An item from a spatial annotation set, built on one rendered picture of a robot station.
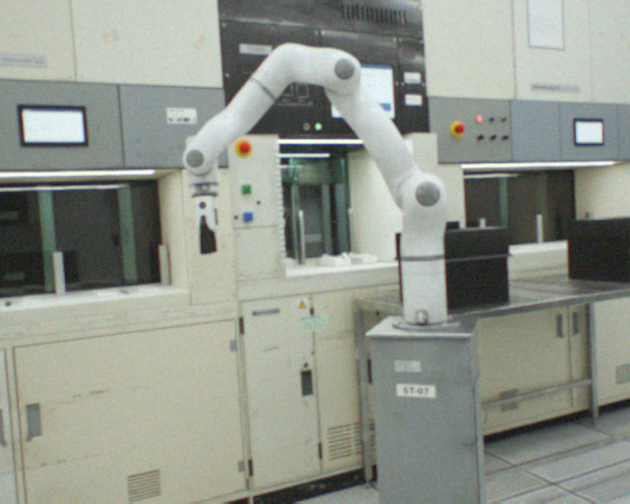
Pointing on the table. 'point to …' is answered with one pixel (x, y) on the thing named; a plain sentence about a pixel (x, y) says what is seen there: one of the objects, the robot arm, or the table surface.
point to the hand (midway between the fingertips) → (208, 250)
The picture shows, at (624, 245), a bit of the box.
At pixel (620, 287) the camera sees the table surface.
